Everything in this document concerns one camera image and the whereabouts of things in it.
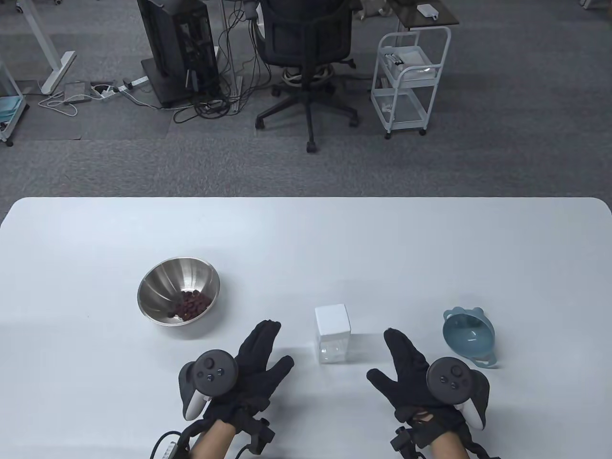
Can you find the person's left hand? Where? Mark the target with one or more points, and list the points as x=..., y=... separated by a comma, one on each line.
x=253, y=377

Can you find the person's right hand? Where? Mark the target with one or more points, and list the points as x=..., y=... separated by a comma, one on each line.
x=406, y=382

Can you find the blue plastic funnel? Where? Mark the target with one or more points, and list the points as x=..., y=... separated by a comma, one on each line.
x=468, y=337

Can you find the clear square coffee jar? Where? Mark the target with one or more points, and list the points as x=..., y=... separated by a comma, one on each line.
x=333, y=351

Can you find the pile of dark red cranberries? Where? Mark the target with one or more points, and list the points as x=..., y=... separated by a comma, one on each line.
x=191, y=306

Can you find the white square jar lid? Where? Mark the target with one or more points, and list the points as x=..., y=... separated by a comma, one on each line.
x=332, y=319

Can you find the stainless steel bowl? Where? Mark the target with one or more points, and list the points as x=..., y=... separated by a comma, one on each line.
x=162, y=287

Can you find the person's right forearm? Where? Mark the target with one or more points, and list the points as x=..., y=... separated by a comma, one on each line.
x=449, y=449

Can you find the person's left forearm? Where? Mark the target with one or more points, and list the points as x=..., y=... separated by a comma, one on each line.
x=213, y=442

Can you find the black white handheld controller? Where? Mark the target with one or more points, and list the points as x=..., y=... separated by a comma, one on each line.
x=210, y=375
x=452, y=380

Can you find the black labelled battery pack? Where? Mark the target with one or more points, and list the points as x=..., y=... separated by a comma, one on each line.
x=171, y=450

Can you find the white rolling cart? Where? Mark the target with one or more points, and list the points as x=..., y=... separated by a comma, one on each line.
x=404, y=105

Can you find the clear plastic bag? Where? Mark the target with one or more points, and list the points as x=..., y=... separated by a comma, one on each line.
x=423, y=74

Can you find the white power strip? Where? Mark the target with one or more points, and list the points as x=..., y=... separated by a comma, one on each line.
x=136, y=81

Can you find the flat white box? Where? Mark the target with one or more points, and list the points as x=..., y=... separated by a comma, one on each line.
x=409, y=56

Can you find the grey flat box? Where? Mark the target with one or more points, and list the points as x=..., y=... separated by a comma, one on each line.
x=76, y=91

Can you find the black computer tower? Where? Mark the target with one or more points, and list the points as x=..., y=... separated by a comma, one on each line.
x=177, y=43

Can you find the black office chair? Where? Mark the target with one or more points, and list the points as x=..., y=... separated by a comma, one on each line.
x=306, y=33

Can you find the brown side table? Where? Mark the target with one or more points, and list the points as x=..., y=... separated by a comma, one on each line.
x=406, y=16

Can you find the white trolley with teal bins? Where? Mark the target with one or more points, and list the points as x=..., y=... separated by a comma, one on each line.
x=9, y=103

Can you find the small white device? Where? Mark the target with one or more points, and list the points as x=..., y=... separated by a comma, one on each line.
x=425, y=9

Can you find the white desk leg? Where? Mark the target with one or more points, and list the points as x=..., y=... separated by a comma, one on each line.
x=48, y=52

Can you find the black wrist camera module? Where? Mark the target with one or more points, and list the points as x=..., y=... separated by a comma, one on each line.
x=404, y=442
x=258, y=432

